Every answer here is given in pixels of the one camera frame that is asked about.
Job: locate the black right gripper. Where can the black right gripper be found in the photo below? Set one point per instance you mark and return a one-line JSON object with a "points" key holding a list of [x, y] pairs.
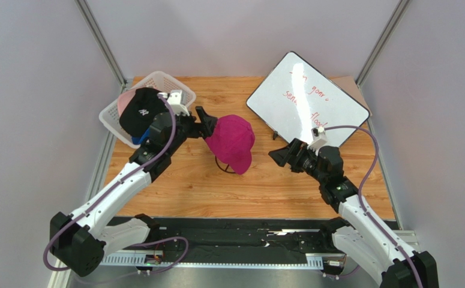
{"points": [[291, 154]]}

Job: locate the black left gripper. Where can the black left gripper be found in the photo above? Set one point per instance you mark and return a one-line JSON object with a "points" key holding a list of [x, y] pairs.
{"points": [[208, 123]]}

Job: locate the magenta baseball cap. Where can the magenta baseball cap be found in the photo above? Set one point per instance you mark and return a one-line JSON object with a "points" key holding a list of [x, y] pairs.
{"points": [[232, 141]]}

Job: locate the black NY baseball cap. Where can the black NY baseball cap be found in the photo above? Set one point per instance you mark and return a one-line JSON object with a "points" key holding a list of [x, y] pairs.
{"points": [[141, 111]]}

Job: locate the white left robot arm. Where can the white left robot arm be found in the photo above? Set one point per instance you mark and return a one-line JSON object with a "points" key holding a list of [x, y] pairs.
{"points": [[83, 238]]}

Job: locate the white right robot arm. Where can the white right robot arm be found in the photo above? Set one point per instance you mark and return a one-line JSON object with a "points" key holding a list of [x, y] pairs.
{"points": [[358, 231]]}

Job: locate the white dry-erase board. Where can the white dry-erase board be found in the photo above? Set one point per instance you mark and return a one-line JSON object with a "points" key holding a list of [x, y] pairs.
{"points": [[294, 98]]}

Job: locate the blue cap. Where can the blue cap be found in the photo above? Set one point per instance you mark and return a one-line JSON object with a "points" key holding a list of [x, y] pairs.
{"points": [[138, 140]]}

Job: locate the light pink cap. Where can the light pink cap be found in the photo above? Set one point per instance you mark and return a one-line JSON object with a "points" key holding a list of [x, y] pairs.
{"points": [[123, 100]]}

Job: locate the white plastic basket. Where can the white plastic basket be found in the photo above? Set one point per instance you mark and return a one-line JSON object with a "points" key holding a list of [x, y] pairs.
{"points": [[159, 80]]}

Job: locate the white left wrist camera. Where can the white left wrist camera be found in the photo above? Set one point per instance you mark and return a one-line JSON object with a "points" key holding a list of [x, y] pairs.
{"points": [[177, 100]]}

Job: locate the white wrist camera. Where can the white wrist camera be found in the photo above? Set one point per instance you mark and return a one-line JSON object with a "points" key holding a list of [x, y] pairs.
{"points": [[177, 100], [319, 139]]}

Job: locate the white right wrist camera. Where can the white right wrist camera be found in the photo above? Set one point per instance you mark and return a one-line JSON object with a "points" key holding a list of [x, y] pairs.
{"points": [[319, 139]]}

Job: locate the black wire hat stand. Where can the black wire hat stand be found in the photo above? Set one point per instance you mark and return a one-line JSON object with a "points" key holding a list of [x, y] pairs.
{"points": [[224, 167]]}

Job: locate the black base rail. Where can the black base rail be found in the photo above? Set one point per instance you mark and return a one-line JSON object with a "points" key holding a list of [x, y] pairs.
{"points": [[234, 243]]}

